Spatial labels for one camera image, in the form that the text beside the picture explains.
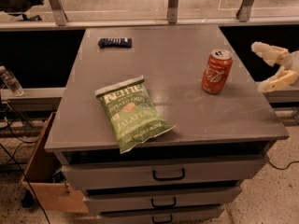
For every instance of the bottom grey drawer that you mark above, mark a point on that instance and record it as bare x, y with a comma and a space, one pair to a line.
162, 216

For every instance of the brown cardboard box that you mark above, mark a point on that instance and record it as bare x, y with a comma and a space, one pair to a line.
39, 171

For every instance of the clear plastic water bottle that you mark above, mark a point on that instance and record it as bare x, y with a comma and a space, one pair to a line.
11, 81

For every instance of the grey drawer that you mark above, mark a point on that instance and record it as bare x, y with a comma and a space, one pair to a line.
112, 175
162, 216
160, 199

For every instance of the red coke can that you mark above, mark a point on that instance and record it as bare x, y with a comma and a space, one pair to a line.
216, 71

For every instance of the metal railing frame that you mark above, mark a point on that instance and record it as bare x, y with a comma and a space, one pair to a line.
62, 14

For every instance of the middle grey drawer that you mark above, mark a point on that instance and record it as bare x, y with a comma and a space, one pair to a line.
160, 199

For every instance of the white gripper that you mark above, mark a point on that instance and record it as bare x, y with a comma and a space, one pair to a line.
293, 62

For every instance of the grey drawer cabinet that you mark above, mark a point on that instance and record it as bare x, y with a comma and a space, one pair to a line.
236, 122

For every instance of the green jalapeno chips bag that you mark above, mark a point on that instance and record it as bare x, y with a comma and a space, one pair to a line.
131, 113

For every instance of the dark blue ridged object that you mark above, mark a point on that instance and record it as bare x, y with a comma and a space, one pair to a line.
118, 42

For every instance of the top grey drawer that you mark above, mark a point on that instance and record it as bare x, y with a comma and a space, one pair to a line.
112, 175

